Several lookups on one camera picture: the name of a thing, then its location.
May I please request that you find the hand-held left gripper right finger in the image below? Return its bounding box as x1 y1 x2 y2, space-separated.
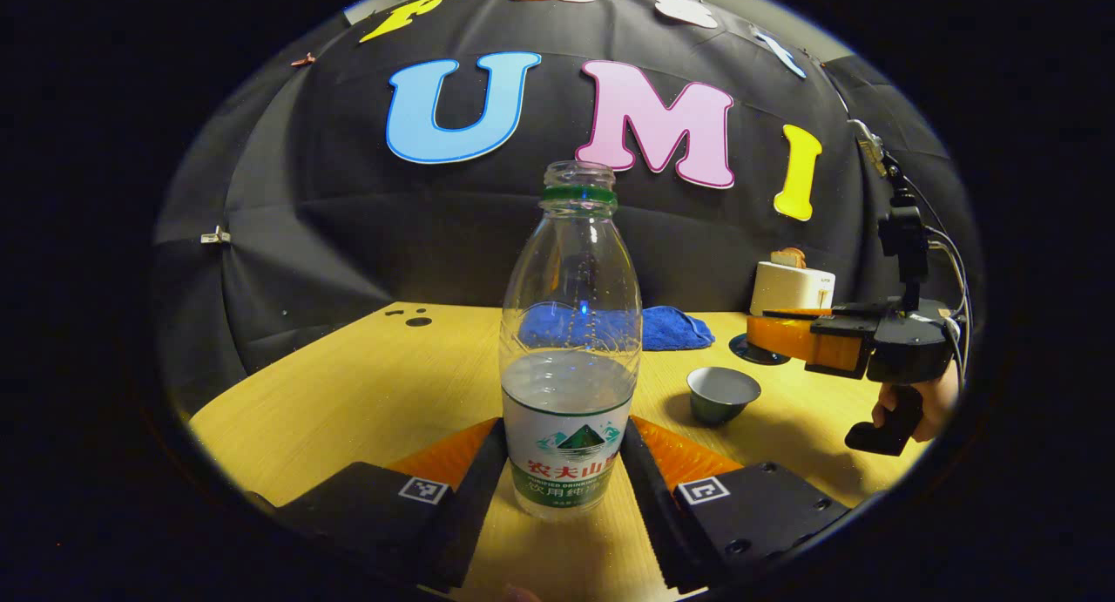
618 415 852 596

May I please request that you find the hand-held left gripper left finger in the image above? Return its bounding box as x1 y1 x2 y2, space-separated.
257 417 510 596

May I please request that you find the dark teacup lid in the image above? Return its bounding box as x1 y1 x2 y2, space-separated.
729 333 791 366

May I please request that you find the grey ceramic teacup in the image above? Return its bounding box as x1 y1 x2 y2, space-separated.
686 367 762 427

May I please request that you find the clear plastic water bottle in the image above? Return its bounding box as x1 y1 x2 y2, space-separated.
499 160 644 521

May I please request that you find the white toaster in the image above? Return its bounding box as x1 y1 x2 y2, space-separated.
750 261 837 317

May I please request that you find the blue towel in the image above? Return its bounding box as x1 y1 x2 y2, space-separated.
519 303 717 353

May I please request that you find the black backdrop cloth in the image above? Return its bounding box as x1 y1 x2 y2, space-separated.
152 0 983 411

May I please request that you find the black cable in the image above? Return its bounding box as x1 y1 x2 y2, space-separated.
902 175 973 346

